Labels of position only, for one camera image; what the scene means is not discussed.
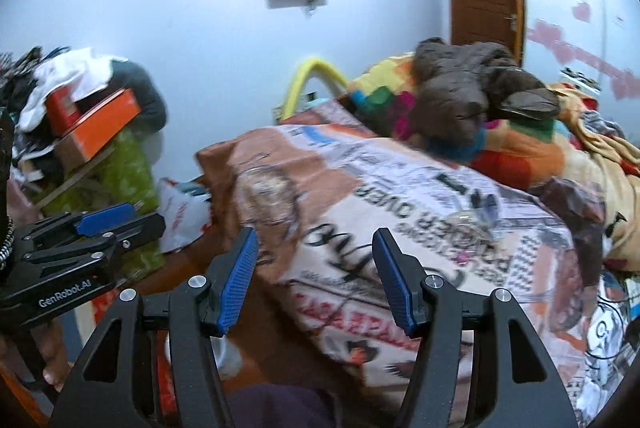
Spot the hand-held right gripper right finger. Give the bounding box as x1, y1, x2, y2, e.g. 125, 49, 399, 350
374, 228, 593, 428

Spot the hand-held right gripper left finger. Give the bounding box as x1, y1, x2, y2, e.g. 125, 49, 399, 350
47, 227, 260, 428

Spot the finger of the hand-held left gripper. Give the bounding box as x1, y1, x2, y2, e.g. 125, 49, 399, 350
27, 213, 167, 281
15, 202, 137, 255

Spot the person's left hand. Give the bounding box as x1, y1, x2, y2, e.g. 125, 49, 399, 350
40, 315, 70, 391

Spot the green leaf print bag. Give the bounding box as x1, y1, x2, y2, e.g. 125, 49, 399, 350
42, 128, 162, 281

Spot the white plastic bag red print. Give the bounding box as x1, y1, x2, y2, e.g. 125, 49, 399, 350
157, 177, 215, 255

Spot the wooden slat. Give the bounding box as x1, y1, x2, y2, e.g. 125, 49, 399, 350
30, 147, 117, 210

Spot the newspaper print blanket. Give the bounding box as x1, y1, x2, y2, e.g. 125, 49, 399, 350
195, 98, 601, 414

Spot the orange cardboard box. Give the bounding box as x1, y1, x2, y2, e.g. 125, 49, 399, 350
54, 88, 143, 165

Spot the clear plastic wrapper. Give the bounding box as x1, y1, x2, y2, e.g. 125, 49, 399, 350
440, 203, 502, 240

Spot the red box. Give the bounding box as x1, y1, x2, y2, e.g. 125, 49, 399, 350
44, 84, 87, 135

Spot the dark grey bundle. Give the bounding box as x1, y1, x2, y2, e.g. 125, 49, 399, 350
107, 60, 169, 132

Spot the person's purple trouser leg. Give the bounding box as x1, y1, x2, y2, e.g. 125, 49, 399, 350
220, 383, 343, 428

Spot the white cloth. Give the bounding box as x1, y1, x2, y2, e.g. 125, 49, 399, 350
17, 48, 132, 131

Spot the pile of dark clothes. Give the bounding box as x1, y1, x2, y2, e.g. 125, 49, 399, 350
0, 47, 56, 189

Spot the colourful patchwork blanket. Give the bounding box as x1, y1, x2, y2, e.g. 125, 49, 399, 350
347, 53, 573, 191

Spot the brown puffer jacket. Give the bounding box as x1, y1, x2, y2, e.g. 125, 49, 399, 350
412, 37, 561, 146

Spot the yellow hoop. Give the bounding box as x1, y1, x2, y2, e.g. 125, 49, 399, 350
281, 57, 351, 124

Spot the white cartoon print sheet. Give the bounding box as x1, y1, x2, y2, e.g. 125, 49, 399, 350
575, 268, 640, 411

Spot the beige yellow blanket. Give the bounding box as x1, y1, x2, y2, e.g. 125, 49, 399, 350
550, 83, 640, 270

